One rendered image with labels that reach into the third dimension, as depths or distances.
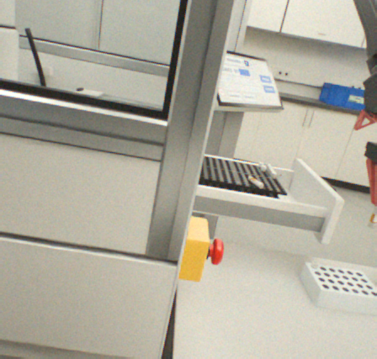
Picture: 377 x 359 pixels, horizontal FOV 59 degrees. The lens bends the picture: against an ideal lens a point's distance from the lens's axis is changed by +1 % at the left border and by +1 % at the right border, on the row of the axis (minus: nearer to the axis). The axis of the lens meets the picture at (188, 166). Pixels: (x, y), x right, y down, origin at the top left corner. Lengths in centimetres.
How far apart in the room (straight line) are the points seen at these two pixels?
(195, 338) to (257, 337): 10
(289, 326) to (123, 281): 34
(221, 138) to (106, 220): 141
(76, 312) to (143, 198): 16
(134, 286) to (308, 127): 362
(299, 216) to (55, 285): 52
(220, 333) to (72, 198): 33
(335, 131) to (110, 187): 375
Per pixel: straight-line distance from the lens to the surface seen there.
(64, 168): 34
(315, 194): 84
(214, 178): 74
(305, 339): 63
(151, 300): 40
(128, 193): 33
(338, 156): 409
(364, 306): 74
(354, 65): 469
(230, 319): 60
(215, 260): 51
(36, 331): 46
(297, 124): 389
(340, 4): 427
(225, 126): 172
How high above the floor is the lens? 115
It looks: 19 degrees down
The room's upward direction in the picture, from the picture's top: 11 degrees clockwise
